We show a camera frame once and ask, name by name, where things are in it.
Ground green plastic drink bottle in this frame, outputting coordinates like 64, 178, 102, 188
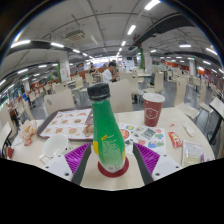
87, 82, 127, 174

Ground dark food tray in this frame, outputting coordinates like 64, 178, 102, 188
36, 107, 96, 140

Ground clear plastic packet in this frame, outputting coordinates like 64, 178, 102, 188
181, 139, 205, 168

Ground white polka-dot cup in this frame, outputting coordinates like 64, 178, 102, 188
39, 133, 71, 163

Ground white sachet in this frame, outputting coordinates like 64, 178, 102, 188
182, 123, 195, 138

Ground ceiling air conditioner unit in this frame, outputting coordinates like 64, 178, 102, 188
64, 29, 86, 42

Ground ceiling strip lights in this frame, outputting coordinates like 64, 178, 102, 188
0, 0, 221, 88

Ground flat round red coaster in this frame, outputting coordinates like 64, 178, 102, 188
97, 156, 130, 179

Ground red sauce sachet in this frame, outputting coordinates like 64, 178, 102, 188
167, 131, 184, 149

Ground red paper cup with lid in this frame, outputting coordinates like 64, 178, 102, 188
142, 92, 166, 128

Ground brown fried food piece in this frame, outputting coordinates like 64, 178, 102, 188
82, 124, 95, 138

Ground colourful sticker sheet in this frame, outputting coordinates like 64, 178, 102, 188
117, 122, 168, 156

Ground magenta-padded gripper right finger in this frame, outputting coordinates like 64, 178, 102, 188
132, 143, 183, 186

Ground beige cafeteria chairs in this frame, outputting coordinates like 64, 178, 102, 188
0, 68, 224, 128

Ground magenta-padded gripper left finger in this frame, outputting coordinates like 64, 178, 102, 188
42, 143, 93, 186

